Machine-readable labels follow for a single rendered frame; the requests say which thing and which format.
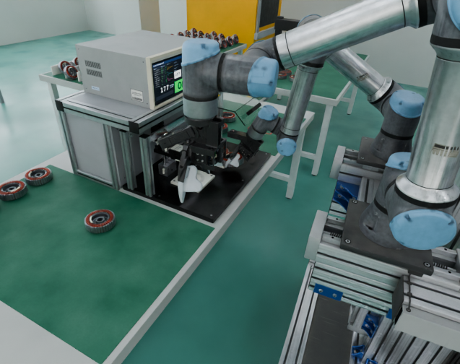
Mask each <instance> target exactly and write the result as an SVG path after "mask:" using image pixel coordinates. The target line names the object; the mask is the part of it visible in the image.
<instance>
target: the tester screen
mask: <svg viewBox="0 0 460 364"><path fill-rule="evenodd" d="M181 63H182V56H178V57H175V58H172V59H170V60H167V61H164V62H161V63H158V64H155V65H152V67H153V76H154V85H155V102H156V104H157V103H159V102H161V101H163V100H165V99H167V98H169V97H171V96H173V95H175V94H177V93H179V92H181V91H183V90H181V91H179V92H177V93H175V82H176V81H178V80H179V79H183V77H182V76H181V77H178V78H176V79H175V76H174V72H176V71H178V70H180V69H182V66H181ZM165 85H169V90H168V91H166V92H170V91H171V90H173V94H171V95H169V96H167V97H164V98H163V99H161V100H158V101H156V97H159V96H161V95H163V94H165V93H166V92H163V93H161V94H160V88H161V87H164V86H165Z"/></svg>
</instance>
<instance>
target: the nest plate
mask: <svg viewBox="0 0 460 364"><path fill-rule="evenodd" d="M196 177H197V179H198V180H199V181H200V182H201V183H202V185H203V187H202V189H203V188H204V187H205V186H206V185H207V184H208V183H209V182H210V181H211V180H212V179H213V178H215V175H212V174H207V173H206V172H203V171H200V170H197V174H196ZM170 183H171V184H174V185H178V176H176V177H175V178H174V179H173V180H172V181H171V182H170Z"/></svg>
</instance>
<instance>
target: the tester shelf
mask: <svg viewBox="0 0 460 364"><path fill-rule="evenodd" d="M55 103H56V108H57V110H58V111H62V112H65V113H70V114H72V115H76V116H79V117H83V118H86V119H90V120H92V121H97V122H99V123H102V124H106V125H109V126H113V127H116V128H119V129H123V130H126V131H130V132H132V133H135V134H140V133H142V132H143V131H146V130H148V129H149V128H151V127H153V126H154V125H156V124H158V123H159V122H161V121H164V120H165V119H166V118H169V117H171V116H172V115H174V114H176V113H177V112H179V111H181V110H183V96H181V97H179V98H177V99H176V100H174V101H172V102H170V103H168V104H166V105H164V106H162V107H160V108H158V109H156V110H151V109H150V108H145V107H142V106H138V105H134V104H131V103H125V102H122V101H119V100H114V99H111V98H108V97H103V96H100V95H95V94H92V93H88V92H85V91H84V90H82V91H79V92H76V93H73V94H71V95H67V96H65V97H61V98H59V99H56V100H55Z"/></svg>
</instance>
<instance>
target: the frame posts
mask: <svg viewBox="0 0 460 364"><path fill-rule="evenodd" d="M217 116H219V117H223V109H219V108H218V109H217ZM119 133H120V138H121V146H122V152H123V161H124V166H125V171H126V180H127V185H128V189H131V190H134V188H137V184H136V173H135V167H134V157H133V151H132V146H131V137H130V136H129V132H128V131H126V130H123V129H120V130H119ZM149 136H150V135H148V134H142V135H140V136H139V142H140V149H141V155H142V167H143V174H144V185H145V192H146V195H147V196H148V195H149V196H150V197H152V196H153V195H155V182H154V175H153V167H152V153H151V145H150V137H149Z"/></svg>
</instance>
